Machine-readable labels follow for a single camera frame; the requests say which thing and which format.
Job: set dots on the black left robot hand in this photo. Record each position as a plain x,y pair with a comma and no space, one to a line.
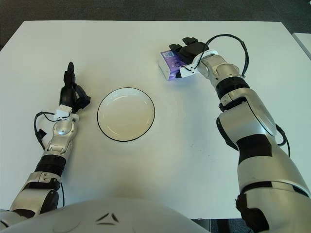
67,95

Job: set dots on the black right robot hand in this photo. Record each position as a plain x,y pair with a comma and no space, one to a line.
192,52

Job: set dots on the purple tissue paper pack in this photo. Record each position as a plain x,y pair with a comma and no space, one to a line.
171,61

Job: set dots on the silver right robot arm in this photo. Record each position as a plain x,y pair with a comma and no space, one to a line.
252,121

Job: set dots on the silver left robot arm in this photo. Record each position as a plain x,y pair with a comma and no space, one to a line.
51,165

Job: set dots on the white plate with black rim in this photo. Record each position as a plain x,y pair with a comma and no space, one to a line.
126,114

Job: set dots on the white side table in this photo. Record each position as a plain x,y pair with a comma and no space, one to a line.
303,41

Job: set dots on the grey robot torso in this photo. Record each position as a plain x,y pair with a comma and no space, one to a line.
107,216

